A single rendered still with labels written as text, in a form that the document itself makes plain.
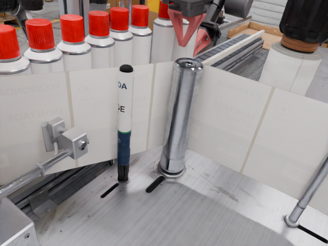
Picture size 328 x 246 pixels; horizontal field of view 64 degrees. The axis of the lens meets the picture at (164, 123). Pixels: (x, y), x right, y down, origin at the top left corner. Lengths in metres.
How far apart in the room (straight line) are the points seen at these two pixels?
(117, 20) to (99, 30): 0.05
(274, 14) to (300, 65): 4.44
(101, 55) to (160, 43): 0.20
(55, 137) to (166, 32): 0.38
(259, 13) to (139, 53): 4.48
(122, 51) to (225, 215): 0.33
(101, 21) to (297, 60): 0.32
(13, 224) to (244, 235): 0.28
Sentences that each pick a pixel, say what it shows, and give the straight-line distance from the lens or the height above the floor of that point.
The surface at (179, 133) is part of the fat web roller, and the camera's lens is 0.38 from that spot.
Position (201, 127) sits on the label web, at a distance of 0.40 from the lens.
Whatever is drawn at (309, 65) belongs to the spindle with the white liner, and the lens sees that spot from 0.50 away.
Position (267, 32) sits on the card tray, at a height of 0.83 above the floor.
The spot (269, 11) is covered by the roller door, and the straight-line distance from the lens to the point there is 4.93.
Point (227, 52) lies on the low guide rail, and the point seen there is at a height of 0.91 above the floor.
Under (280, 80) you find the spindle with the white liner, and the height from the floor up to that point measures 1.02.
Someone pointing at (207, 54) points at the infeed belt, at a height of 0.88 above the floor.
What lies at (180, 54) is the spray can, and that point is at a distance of 0.68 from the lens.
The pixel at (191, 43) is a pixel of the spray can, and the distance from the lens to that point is 0.72.
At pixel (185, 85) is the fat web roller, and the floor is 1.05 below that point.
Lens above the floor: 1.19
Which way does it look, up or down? 34 degrees down
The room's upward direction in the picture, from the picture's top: 8 degrees clockwise
